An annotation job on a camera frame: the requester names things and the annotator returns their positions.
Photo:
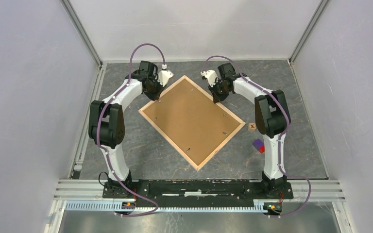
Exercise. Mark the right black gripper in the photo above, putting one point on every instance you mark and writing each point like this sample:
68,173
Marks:
217,98

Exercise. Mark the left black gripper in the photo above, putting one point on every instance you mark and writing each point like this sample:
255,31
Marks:
156,97

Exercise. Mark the white photo frame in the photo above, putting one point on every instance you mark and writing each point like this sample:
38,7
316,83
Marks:
186,116

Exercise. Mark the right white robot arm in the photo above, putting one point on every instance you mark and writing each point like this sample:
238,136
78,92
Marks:
271,117

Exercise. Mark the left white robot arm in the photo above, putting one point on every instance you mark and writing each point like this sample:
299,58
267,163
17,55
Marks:
106,121

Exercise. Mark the wooden letter cube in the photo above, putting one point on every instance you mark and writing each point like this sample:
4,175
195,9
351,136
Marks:
252,127

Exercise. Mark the purple and red block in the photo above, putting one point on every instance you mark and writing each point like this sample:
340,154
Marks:
259,145

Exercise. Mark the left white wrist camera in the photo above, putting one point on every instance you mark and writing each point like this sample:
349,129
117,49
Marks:
164,75

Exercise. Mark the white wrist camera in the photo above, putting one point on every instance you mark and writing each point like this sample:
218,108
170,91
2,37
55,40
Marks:
164,75
210,76

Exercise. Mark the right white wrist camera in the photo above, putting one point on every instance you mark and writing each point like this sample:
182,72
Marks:
210,76

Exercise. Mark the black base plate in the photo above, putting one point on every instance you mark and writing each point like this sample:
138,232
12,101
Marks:
195,193

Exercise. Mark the left aluminium corner post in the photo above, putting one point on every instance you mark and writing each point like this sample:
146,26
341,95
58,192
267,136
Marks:
81,31

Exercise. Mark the aluminium corner post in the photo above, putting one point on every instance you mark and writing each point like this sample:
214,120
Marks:
308,30
81,31

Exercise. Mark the right aluminium corner post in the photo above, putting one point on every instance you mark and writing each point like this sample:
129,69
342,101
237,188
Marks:
308,30

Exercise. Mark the slotted cable duct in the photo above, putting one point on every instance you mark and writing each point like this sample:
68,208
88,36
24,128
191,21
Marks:
119,206

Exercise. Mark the aluminium rail front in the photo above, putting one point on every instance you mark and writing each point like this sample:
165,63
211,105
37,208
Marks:
321,190

